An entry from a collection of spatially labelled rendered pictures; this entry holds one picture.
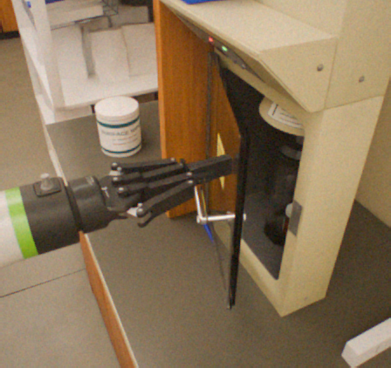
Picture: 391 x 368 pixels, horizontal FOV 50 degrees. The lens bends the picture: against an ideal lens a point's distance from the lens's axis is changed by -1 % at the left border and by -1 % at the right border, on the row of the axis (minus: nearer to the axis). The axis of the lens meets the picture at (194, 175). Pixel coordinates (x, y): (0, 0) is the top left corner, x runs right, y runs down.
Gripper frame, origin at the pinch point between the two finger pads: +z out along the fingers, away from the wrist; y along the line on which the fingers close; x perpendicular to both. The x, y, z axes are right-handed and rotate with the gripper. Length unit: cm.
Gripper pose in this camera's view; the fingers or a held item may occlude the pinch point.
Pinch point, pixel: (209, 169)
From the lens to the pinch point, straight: 63.0
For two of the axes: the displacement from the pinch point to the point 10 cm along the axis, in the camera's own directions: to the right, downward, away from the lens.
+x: 0.0, 8.0, 6.0
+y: -4.3, -5.4, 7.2
